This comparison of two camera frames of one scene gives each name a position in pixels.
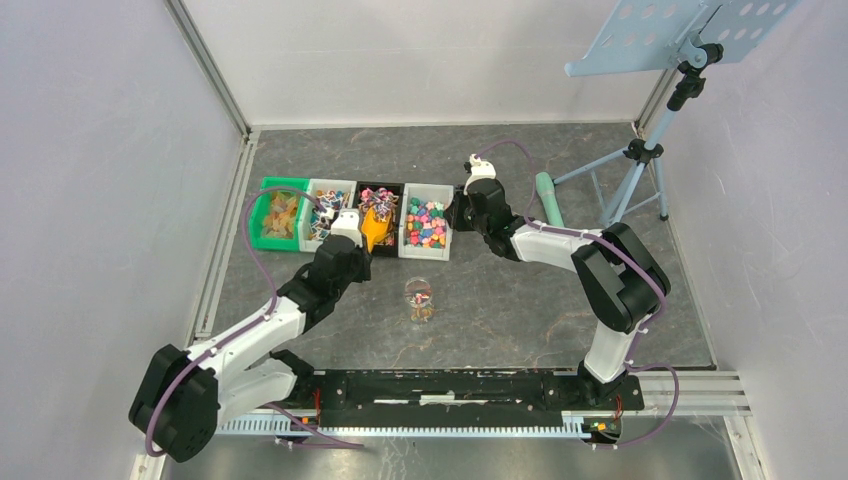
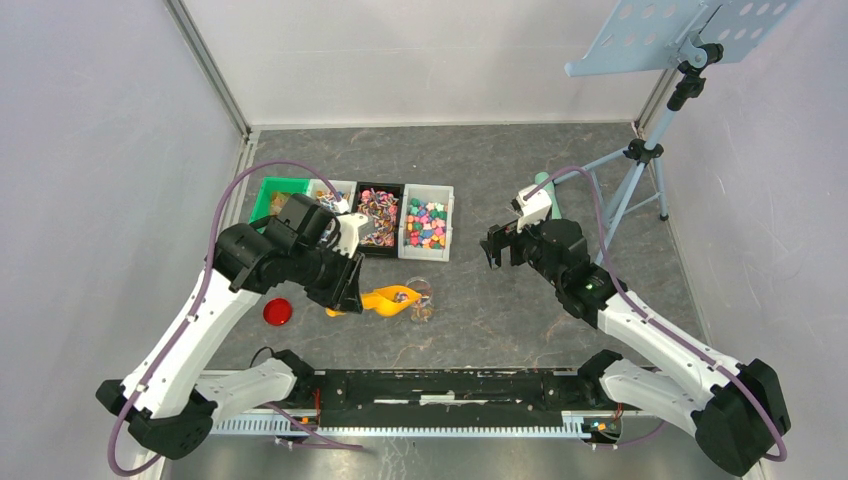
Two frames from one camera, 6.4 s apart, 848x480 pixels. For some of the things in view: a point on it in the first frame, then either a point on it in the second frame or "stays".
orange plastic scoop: [373, 229] → [388, 301]
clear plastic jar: [418, 293] stays
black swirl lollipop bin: [383, 194] stays
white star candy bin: [423, 228] stays
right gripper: [452, 214] → [506, 236]
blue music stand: [641, 35] stays
